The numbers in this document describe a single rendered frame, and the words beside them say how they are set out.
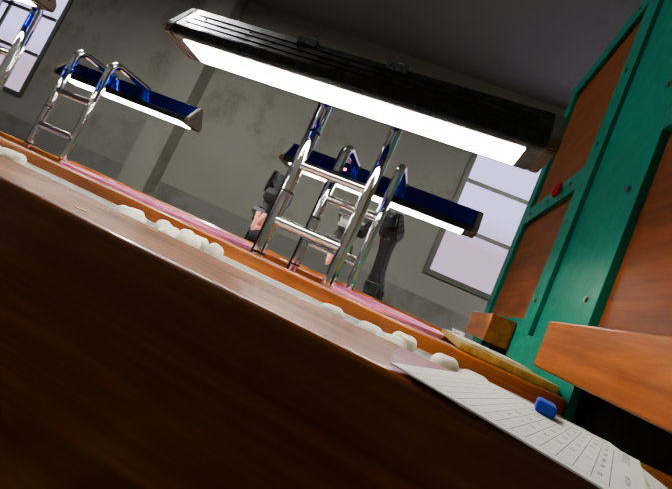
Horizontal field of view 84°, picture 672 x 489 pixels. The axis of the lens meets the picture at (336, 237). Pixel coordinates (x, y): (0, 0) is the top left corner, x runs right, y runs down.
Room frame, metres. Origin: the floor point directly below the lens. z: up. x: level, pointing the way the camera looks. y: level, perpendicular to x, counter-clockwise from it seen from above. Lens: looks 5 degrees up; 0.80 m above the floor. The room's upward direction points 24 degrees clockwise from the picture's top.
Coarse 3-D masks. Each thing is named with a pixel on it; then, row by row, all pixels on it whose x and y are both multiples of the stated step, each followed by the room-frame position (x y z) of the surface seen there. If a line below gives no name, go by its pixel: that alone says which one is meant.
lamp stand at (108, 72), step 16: (96, 64) 1.26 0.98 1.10; (112, 64) 1.15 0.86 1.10; (64, 80) 1.19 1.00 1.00; (64, 96) 1.19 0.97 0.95; (80, 96) 1.17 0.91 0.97; (96, 96) 1.15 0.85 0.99; (48, 112) 1.19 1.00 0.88; (32, 128) 1.19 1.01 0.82; (48, 128) 1.18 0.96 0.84; (80, 128) 1.15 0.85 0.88; (32, 144) 1.19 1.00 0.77; (64, 160) 1.15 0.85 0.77
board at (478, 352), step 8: (448, 336) 0.76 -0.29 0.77; (456, 344) 0.63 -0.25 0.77; (464, 344) 0.59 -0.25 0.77; (472, 344) 0.69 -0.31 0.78; (472, 352) 0.59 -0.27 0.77; (480, 352) 0.59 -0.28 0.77; (488, 352) 0.65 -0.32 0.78; (488, 360) 0.58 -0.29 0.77; (496, 360) 0.58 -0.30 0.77; (504, 360) 0.61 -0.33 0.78; (504, 368) 0.58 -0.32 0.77; (512, 368) 0.57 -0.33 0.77; (520, 368) 0.58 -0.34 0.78; (520, 376) 0.57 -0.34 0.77; (528, 376) 0.57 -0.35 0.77; (536, 376) 0.57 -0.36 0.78; (536, 384) 0.57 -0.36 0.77; (544, 384) 0.56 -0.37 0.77; (552, 384) 0.56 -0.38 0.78
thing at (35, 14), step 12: (0, 0) 0.96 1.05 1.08; (36, 12) 0.92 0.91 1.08; (24, 24) 0.92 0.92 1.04; (36, 24) 0.93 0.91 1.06; (24, 36) 0.92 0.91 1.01; (0, 48) 0.93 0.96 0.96; (12, 48) 0.92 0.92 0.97; (24, 48) 0.93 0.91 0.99; (12, 60) 0.92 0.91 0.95; (0, 72) 0.92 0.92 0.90; (0, 84) 0.92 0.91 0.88
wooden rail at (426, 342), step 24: (0, 144) 0.81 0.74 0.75; (48, 168) 0.78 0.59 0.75; (96, 192) 0.74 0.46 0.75; (120, 192) 0.75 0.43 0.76; (168, 216) 0.70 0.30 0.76; (216, 240) 0.68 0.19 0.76; (264, 264) 0.65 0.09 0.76; (312, 288) 0.63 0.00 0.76; (360, 312) 0.61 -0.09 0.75; (432, 336) 0.61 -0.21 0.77; (456, 360) 0.57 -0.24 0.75; (480, 360) 0.56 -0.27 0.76; (504, 384) 0.55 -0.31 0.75; (528, 384) 0.55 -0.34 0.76
